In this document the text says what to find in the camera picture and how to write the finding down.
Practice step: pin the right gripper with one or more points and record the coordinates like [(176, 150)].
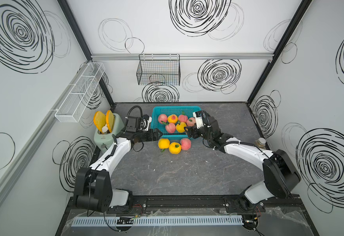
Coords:
[(190, 129)]

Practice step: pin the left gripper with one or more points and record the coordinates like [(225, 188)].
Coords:
[(155, 137)]

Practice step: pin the pink peach front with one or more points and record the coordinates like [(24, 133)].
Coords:
[(191, 122)]

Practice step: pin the yellow peach front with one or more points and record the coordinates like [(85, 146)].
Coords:
[(181, 127)]

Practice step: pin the pink peach with leaf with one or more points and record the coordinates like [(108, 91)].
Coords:
[(183, 118)]

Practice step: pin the teal plastic basket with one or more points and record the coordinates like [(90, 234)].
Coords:
[(171, 110)]

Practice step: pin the yellow peach with leaf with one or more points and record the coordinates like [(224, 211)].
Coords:
[(175, 148)]

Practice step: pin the yellow peach red spot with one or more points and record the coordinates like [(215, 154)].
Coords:
[(172, 119)]

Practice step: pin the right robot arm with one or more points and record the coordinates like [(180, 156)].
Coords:
[(279, 173)]

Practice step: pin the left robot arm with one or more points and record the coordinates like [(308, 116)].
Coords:
[(93, 187)]

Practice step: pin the yellow toast slice right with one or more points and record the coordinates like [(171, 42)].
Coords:
[(110, 120)]

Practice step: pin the yellow toast slice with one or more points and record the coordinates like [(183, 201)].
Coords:
[(110, 120), (100, 121)]

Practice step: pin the mint green toaster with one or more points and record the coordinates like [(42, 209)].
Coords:
[(105, 140)]

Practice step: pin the yellow toast slice left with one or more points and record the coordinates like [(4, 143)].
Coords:
[(100, 121)]

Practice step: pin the small brown glass bottle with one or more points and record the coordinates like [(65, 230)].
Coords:
[(261, 143)]

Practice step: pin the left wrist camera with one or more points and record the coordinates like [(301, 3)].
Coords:
[(146, 121)]

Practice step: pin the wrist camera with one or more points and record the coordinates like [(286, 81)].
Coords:
[(198, 119), (146, 121)]

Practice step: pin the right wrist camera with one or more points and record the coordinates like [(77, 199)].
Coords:
[(198, 119)]

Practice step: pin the black wire wall basket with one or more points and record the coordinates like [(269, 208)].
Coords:
[(159, 68)]

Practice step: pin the white wire wall shelf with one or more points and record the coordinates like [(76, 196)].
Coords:
[(77, 100)]

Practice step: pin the white slotted cable duct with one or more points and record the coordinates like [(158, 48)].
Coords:
[(198, 220)]

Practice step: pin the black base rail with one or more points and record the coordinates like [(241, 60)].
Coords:
[(230, 203)]

